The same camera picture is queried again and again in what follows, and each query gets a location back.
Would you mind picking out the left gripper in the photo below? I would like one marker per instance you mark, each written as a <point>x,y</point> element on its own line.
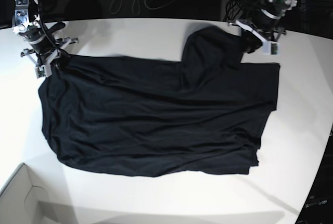
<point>261,32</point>

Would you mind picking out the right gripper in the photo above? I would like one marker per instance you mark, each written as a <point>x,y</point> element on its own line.
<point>42,57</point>

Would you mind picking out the black t-shirt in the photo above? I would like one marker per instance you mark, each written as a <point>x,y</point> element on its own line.
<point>144,117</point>

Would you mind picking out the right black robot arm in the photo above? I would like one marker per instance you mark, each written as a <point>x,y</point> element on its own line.
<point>27,23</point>

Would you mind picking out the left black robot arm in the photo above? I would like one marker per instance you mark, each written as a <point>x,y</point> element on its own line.
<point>250,8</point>

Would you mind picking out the white cardboard box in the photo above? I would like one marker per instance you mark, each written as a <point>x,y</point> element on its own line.
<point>19,203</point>

